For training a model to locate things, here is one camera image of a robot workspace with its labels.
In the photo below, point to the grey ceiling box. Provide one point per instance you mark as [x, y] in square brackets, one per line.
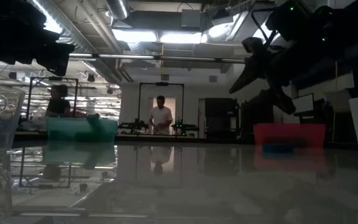
[190, 18]

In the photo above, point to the red plastic bin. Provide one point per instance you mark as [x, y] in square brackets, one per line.
[289, 133]

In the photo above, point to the blue triangle block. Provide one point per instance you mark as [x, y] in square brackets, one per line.
[278, 148]

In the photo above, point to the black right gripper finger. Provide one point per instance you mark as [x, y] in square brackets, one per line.
[250, 67]
[283, 99]

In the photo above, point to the black background robot arm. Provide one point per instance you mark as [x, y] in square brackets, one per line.
[134, 125]
[186, 127]

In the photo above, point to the black cell frame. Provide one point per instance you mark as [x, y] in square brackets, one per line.
[54, 78]
[162, 83]

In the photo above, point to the green plastic bin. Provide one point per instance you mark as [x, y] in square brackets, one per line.
[73, 129]

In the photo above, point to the white panel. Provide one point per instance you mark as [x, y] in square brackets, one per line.
[303, 103]

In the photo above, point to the black cabinet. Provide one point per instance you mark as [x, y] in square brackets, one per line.
[221, 118]

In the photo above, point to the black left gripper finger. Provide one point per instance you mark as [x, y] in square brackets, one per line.
[57, 59]

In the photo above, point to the person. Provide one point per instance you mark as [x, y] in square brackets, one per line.
[161, 116]
[57, 102]

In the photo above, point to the ceiling light bar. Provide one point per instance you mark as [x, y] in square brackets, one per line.
[154, 57]

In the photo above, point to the silver ceiling duct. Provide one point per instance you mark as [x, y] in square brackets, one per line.
[70, 34]

